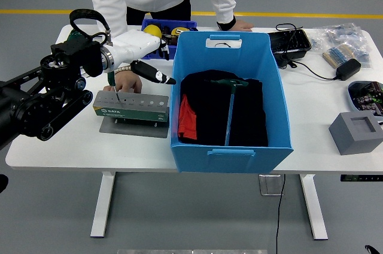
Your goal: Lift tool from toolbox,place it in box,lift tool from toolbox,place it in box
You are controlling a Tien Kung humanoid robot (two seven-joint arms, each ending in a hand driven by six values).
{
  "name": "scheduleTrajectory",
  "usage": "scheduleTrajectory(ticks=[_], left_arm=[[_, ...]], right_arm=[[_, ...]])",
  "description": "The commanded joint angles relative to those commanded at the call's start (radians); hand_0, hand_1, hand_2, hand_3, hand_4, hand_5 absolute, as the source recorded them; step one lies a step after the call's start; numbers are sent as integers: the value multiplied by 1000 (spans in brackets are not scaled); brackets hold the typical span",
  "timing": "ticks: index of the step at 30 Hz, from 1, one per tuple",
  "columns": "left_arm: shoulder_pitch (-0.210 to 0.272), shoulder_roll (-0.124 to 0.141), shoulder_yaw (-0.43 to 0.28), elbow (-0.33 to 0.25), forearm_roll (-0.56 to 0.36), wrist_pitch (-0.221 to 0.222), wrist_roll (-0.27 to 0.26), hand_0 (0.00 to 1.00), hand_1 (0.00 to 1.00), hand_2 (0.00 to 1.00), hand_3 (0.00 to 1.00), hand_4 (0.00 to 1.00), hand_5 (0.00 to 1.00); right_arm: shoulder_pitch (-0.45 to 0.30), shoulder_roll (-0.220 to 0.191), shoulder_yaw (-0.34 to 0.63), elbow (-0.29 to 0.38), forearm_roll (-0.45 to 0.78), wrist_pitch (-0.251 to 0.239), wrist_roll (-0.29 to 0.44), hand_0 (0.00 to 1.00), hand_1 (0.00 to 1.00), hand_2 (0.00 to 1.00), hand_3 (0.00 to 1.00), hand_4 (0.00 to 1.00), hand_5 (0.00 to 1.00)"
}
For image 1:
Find green grey hex key stand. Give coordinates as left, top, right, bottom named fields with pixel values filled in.
left=92, top=90, right=171, bottom=139

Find metal floor box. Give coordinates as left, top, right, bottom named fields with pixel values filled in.
left=259, top=174, right=285, bottom=196

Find grey block with square recess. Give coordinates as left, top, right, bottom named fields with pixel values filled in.
left=328, top=111, right=383, bottom=156

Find clear plastic component bags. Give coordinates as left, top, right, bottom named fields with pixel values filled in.
left=309, top=22, right=373, bottom=69

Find blue folding storage box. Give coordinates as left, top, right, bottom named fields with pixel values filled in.
left=169, top=31, right=294, bottom=174

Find light blue tray with electronics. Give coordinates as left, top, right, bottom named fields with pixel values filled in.
left=346, top=80, right=383, bottom=123

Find small green T-handle hex key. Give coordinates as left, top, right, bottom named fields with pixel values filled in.
left=107, top=71, right=120, bottom=102

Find yellow ball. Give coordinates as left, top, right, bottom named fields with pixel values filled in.
left=142, top=25, right=163, bottom=39

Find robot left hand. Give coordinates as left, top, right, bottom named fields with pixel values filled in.
left=104, top=30, right=177, bottom=86

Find black cloth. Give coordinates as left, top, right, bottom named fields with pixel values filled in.
left=179, top=68, right=269, bottom=148

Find black table control panel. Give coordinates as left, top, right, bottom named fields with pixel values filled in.
left=339, top=174, right=383, bottom=182

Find dark blue parts bin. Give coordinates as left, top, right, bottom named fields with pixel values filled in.
left=141, top=18, right=197, bottom=61

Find black power adapter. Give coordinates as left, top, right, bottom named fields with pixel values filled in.
left=335, top=58, right=362, bottom=81

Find black adapter cable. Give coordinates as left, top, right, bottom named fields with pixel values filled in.
left=274, top=22, right=339, bottom=81

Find yellow tape measure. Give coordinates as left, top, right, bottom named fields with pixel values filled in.
left=170, top=26, right=192, bottom=38

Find black hanging cable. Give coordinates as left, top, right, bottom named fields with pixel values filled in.
left=274, top=174, right=287, bottom=254

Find person's right hand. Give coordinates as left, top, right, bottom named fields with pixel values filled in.
left=103, top=71, right=144, bottom=95

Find large green T-handle hex key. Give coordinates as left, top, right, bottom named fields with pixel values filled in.
left=209, top=78, right=250, bottom=147

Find resistor tape strip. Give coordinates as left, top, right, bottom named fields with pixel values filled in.
left=322, top=43, right=357, bottom=69

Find black plastic tray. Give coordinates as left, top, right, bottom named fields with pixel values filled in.
left=267, top=29, right=312, bottom=68

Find white table leg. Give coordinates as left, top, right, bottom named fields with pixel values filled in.
left=299, top=174, right=329, bottom=240
left=90, top=172, right=117, bottom=239

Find person's left hand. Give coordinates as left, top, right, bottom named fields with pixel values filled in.
left=230, top=20, right=254, bottom=32

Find red cloth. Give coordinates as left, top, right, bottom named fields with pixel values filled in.
left=177, top=94, right=197, bottom=141

